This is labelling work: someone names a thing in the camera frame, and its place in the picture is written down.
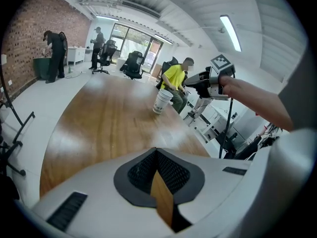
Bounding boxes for person's white shirt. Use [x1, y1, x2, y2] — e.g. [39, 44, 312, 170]
[247, 56, 315, 238]

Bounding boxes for white desk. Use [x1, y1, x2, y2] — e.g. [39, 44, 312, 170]
[183, 105, 238, 143]

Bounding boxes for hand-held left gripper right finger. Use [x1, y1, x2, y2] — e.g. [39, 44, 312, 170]
[156, 147, 252, 238]

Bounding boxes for large glass window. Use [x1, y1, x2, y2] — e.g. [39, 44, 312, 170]
[110, 23, 164, 74]

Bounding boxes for black metal folding stand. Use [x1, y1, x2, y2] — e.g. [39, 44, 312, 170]
[0, 58, 37, 148]

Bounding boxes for white low cabinet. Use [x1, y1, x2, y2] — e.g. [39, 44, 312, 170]
[66, 46, 87, 66]

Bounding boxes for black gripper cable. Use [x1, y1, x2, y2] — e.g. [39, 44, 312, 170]
[217, 69, 236, 160]

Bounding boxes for black office chair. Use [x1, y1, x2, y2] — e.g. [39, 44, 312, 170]
[92, 39, 117, 75]
[156, 57, 180, 90]
[120, 50, 147, 81]

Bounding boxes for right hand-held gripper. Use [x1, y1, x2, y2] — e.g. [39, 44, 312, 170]
[184, 54, 236, 102]

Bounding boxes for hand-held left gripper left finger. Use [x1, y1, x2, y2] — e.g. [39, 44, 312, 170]
[31, 147, 175, 238]

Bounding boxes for person's right forearm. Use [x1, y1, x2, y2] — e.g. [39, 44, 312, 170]
[219, 74, 294, 132]

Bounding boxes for dark green bin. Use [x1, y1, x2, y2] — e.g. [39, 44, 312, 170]
[33, 57, 53, 80]

